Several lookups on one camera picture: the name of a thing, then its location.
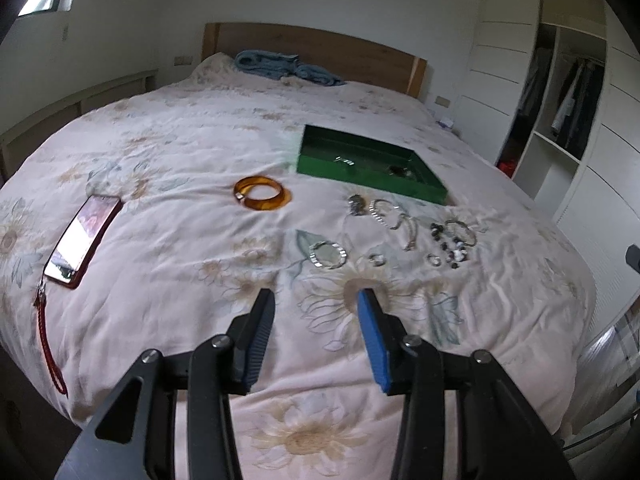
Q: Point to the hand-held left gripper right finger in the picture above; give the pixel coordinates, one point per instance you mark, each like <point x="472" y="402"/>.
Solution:
<point x="372" y="340"/>

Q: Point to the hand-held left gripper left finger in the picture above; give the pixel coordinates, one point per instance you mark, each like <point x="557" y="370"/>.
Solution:
<point x="257" y="345"/>

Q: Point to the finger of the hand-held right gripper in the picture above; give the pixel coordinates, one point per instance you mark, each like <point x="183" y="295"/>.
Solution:
<point x="634" y="258"/>

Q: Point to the thin silver bangle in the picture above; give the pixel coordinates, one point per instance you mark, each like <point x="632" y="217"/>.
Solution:
<point x="411" y="240"/>

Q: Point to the amber bangle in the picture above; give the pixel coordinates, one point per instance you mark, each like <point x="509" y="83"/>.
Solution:
<point x="270" y="202"/>

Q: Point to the green tray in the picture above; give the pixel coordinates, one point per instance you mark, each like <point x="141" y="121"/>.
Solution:
<point x="367" y="170"/>

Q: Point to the dark jewelry piece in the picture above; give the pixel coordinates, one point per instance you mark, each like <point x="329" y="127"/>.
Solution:
<point x="401" y="172"/>

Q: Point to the small silver jewelry piece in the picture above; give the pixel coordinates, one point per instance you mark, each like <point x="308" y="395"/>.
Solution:
<point x="344" y="161"/>

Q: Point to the red bag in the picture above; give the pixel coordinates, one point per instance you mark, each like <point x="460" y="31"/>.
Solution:
<point x="507" y="167"/>

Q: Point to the hanging clothes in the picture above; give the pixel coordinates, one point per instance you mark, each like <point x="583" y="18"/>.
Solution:
<point x="575" y="105"/>

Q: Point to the phone with red case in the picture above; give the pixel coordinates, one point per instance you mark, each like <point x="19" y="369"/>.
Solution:
<point x="82" y="240"/>

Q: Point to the bed with floral duvet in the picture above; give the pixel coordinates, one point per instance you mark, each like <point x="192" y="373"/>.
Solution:
<point x="190" y="150"/>

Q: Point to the small white bedside item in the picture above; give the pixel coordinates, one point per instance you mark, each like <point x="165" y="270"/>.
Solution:
<point x="446" y="123"/>

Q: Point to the white wardrobe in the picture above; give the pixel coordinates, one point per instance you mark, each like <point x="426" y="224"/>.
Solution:
<point x="495" y="60"/>

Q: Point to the blue towel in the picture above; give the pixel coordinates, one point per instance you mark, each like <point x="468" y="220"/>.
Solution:
<point x="280" y="66"/>

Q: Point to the wooden headboard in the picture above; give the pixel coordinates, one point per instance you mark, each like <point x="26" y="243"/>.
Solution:
<point x="325" y="52"/>

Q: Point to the beige wall outlet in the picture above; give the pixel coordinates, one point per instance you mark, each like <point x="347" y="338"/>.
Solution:
<point x="442" y="101"/>
<point x="183" y="60"/>

